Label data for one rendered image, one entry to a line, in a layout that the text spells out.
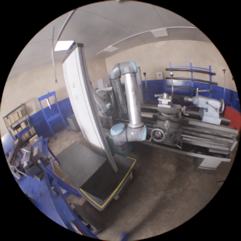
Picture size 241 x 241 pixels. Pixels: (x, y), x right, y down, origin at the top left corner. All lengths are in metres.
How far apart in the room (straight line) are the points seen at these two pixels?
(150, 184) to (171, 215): 0.67
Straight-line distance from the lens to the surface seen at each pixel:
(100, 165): 0.69
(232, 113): 3.45
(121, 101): 0.87
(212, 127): 1.36
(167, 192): 1.47
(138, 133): 0.73
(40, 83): 4.50
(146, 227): 1.41
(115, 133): 0.74
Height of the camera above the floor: 1.38
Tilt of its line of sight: 26 degrees down
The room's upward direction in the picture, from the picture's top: 11 degrees counter-clockwise
